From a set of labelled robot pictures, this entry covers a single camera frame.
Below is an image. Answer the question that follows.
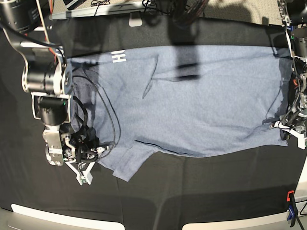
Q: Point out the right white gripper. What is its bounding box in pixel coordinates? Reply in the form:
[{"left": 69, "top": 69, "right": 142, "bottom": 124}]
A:
[{"left": 65, "top": 146, "right": 110, "bottom": 185}]

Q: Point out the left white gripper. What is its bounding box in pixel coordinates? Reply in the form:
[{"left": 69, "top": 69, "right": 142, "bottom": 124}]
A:
[{"left": 270, "top": 121, "right": 307, "bottom": 150}]

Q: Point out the blue grey t-shirt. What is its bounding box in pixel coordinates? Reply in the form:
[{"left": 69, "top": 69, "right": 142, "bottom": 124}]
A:
[{"left": 69, "top": 46, "right": 292, "bottom": 181}]

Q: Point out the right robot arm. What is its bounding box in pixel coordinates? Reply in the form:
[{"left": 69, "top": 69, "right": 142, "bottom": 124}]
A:
[{"left": 0, "top": 0, "right": 108, "bottom": 185}]

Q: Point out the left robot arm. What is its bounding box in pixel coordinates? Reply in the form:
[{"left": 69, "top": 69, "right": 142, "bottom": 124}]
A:
[{"left": 272, "top": 0, "right": 307, "bottom": 150}]

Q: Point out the blue clamp bottom right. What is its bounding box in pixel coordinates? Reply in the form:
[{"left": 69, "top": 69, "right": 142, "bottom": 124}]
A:
[{"left": 286, "top": 190, "right": 298, "bottom": 228}]

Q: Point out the black table cloth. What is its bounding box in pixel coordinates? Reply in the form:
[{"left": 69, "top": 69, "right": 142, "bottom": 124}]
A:
[{"left": 0, "top": 15, "right": 307, "bottom": 230}]

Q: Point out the red black cable bundle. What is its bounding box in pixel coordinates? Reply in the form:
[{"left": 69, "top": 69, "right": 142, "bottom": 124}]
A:
[{"left": 172, "top": 0, "right": 209, "bottom": 24}]

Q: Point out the white bracket top centre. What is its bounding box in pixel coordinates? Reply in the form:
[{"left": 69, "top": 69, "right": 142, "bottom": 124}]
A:
[{"left": 129, "top": 11, "right": 143, "bottom": 27}]

